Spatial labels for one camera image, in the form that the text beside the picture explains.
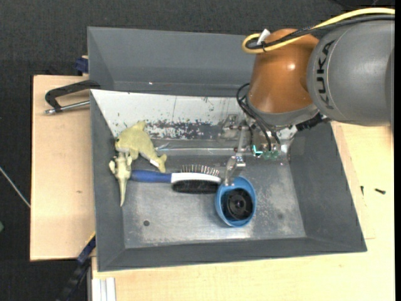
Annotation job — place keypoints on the pale toy lizard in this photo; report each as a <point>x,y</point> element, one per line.
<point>122,171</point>

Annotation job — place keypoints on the grey metal bin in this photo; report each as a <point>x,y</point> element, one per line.
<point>175,218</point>

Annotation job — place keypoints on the blue and white hairbrush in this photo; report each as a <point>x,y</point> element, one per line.
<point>188,179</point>

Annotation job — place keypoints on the black cylinder on white bracket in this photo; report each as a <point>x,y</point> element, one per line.
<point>308,123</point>

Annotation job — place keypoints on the pale wood board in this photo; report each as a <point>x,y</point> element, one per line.
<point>59,168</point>

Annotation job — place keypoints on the small black screw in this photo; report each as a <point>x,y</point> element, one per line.
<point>380,191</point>

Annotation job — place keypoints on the yellow-green toy dolphin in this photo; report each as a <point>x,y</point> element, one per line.
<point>138,143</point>

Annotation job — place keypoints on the blue cup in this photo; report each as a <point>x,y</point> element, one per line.
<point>220,199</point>

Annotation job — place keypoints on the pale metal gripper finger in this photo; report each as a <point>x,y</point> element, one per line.
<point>230,132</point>
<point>234,166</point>

